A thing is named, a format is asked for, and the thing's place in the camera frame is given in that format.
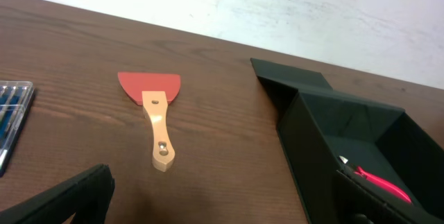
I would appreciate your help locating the blue precision screwdriver set case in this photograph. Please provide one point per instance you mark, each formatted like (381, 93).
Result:
(16, 101)

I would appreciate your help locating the red handled pliers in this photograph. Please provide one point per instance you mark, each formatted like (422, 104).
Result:
(377, 181)

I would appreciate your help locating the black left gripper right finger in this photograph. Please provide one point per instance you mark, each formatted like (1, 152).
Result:
(356, 201)

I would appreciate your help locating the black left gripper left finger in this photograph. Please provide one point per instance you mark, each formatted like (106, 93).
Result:
(84, 198)

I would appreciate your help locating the dark green open box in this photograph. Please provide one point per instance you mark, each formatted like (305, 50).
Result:
(317, 124)

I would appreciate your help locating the orange scraper wooden handle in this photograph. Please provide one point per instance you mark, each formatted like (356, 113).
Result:
(154, 92)

